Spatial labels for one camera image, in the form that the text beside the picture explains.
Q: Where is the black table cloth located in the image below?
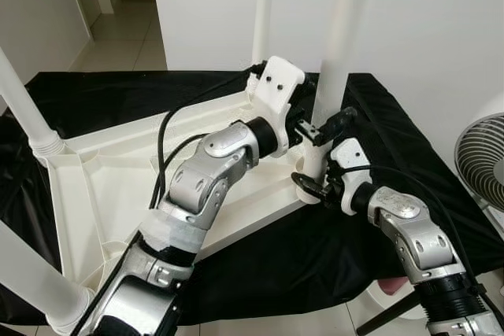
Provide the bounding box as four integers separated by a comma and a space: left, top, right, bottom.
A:
0, 71, 504, 326

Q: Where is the pink plastic object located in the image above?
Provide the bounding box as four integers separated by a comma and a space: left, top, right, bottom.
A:
378, 276, 408, 291

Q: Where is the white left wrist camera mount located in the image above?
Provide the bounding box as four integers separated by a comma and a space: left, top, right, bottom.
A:
245, 54, 307, 130

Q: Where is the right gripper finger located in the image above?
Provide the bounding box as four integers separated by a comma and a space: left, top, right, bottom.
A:
291, 172, 332, 202

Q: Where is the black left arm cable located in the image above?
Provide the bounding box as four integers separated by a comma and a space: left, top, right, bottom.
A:
148, 132, 211, 212

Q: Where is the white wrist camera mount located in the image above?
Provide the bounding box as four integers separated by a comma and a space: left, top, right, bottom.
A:
245, 54, 307, 130
328, 137, 376, 216

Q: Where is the white standing fan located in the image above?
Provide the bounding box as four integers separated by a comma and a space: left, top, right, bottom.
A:
454, 110, 504, 216

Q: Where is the white plastic table top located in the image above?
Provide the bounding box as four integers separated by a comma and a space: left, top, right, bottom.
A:
43, 88, 349, 287

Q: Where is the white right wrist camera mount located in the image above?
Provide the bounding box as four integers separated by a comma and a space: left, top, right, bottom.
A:
328, 137, 376, 216

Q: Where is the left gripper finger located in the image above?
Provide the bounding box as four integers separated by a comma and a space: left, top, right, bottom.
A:
315, 105, 358, 142

